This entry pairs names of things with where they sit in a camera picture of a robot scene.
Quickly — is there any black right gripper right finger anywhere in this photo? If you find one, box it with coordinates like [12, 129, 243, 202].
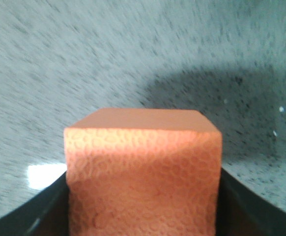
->
[216, 169, 286, 236]

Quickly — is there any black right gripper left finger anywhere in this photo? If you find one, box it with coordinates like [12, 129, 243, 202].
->
[0, 173, 69, 236]

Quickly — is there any orange foam cube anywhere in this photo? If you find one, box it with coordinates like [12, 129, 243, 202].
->
[64, 108, 223, 236]

